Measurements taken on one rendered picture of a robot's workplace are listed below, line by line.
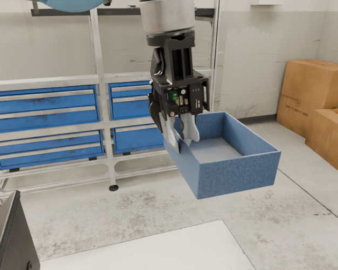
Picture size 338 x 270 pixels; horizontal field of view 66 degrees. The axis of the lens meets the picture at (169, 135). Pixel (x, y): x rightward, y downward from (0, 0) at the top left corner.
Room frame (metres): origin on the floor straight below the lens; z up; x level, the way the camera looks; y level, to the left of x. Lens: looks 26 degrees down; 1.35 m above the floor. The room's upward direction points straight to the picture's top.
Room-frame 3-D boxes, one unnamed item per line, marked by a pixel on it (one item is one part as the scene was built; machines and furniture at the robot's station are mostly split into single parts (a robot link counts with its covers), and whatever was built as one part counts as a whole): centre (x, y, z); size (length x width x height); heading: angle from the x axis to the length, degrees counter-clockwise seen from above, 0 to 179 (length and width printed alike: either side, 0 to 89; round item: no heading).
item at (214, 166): (0.46, -0.09, 1.10); 0.20 x 0.15 x 0.07; 17
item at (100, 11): (2.05, 0.29, 1.32); 1.20 x 0.45 x 0.06; 107
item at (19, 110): (1.64, 0.84, 0.60); 0.72 x 0.03 x 0.56; 107
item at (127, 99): (1.88, 0.08, 0.60); 0.72 x 0.03 x 0.56; 107
